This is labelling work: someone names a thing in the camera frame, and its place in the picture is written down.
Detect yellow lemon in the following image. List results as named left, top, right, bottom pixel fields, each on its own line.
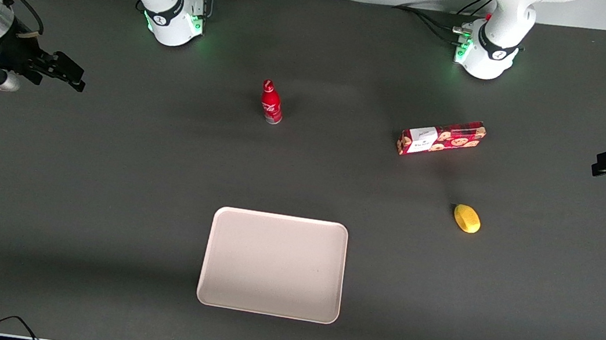
left=450, top=202, right=484, bottom=236

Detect black cable at table edge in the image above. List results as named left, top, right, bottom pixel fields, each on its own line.
left=0, top=313, right=46, bottom=340

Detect red coke bottle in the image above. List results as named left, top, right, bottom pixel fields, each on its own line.
left=257, top=78, right=288, bottom=126

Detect red cookie box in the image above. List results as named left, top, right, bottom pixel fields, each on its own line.
left=395, top=110, right=489, bottom=167

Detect dark grey table mat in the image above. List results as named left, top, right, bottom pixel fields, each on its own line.
left=0, top=0, right=606, bottom=340

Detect black left arm base cables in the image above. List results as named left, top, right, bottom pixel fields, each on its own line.
left=388, top=0, right=497, bottom=50

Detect pale pink plastic tray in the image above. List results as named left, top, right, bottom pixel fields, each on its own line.
left=194, top=204, right=353, bottom=327

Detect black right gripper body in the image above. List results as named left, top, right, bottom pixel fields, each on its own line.
left=0, top=28, right=59, bottom=86

